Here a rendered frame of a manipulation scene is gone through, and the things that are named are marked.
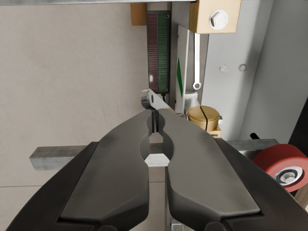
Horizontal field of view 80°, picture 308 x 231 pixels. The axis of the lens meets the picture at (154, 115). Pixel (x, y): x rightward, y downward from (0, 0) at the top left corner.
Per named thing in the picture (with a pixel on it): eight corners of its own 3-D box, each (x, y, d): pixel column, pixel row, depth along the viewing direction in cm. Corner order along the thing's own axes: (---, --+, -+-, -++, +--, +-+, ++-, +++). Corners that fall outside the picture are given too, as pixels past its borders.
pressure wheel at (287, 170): (229, 151, 40) (256, 198, 30) (237, 118, 36) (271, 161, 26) (266, 149, 40) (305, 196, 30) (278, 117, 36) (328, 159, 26)
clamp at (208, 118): (180, 163, 38) (184, 184, 34) (184, 105, 31) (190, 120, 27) (207, 162, 38) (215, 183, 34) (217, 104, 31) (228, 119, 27)
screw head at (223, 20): (207, 30, 22) (211, 30, 21) (210, 9, 21) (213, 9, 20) (225, 29, 22) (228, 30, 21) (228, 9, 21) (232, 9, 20)
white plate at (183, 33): (173, 134, 49) (178, 160, 40) (176, 24, 36) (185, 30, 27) (174, 134, 49) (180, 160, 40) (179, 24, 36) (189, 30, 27)
